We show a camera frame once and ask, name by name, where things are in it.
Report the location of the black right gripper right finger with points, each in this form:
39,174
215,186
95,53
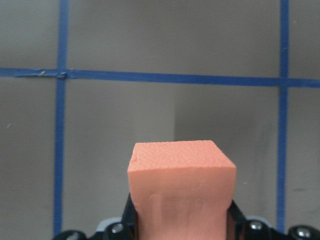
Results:
240,228

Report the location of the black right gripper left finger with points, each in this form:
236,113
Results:
126,228

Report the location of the orange foam block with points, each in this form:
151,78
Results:
181,190

